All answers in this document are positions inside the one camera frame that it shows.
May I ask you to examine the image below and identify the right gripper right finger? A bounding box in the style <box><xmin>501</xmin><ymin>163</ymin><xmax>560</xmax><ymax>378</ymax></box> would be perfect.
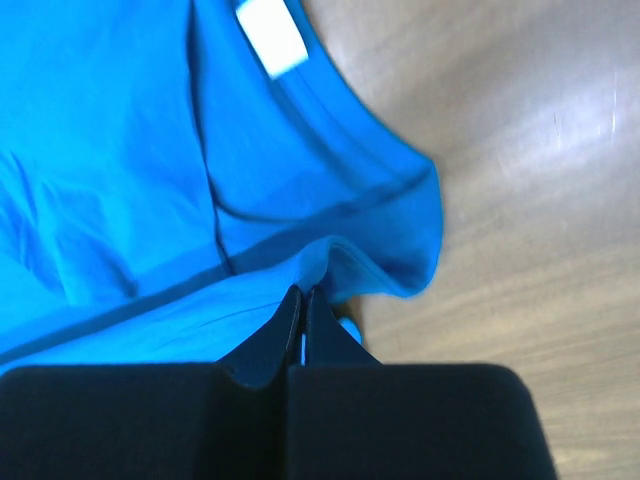
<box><xmin>285</xmin><ymin>289</ymin><xmax>557</xmax><ymax>479</ymax></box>

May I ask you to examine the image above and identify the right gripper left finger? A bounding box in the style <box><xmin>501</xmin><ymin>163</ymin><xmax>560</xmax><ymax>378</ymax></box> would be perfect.
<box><xmin>1</xmin><ymin>287</ymin><xmax>303</xmax><ymax>479</ymax></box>

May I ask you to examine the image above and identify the blue t shirt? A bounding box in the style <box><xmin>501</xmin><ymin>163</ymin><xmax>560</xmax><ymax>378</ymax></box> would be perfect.
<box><xmin>1</xmin><ymin>1</ymin><xmax>443</xmax><ymax>370</ymax></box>

